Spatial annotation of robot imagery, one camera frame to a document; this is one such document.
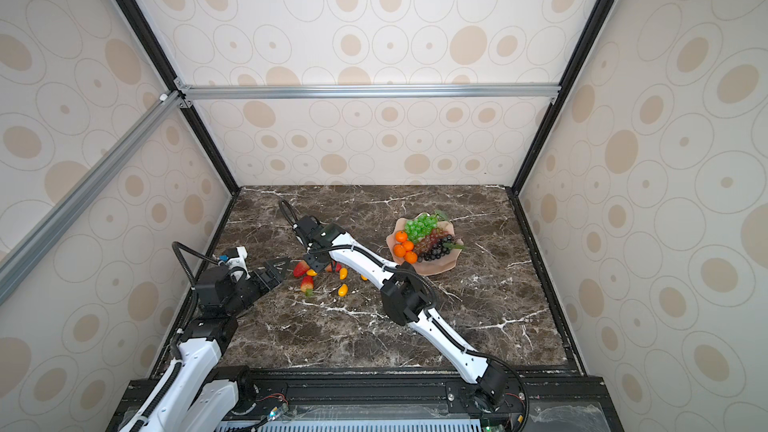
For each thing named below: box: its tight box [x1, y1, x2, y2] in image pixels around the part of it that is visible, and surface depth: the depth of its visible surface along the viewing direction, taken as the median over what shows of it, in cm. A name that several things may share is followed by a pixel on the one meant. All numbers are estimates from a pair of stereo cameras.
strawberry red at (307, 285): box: [300, 276, 314, 296], surface depth 92 cm
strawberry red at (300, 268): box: [294, 260, 310, 278], surface depth 97 cm
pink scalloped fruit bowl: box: [386, 212, 464, 276], surface depth 99 cm
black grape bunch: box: [418, 234, 453, 262], surface depth 99 cm
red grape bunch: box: [414, 228, 450, 255], surface depth 102 cm
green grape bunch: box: [404, 213, 439, 244], surface depth 102 cm
